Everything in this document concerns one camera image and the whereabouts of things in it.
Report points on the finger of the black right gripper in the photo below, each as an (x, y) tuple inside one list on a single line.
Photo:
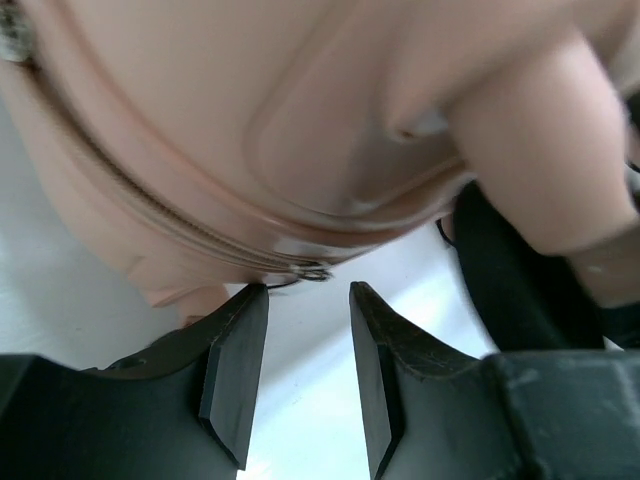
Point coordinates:
[(526, 301)]

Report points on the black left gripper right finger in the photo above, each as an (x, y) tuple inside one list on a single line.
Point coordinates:
[(432, 412)]

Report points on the pink hard-shell suitcase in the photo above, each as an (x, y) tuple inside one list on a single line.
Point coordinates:
[(196, 144)]

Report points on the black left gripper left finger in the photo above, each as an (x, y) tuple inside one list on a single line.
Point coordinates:
[(182, 408)]

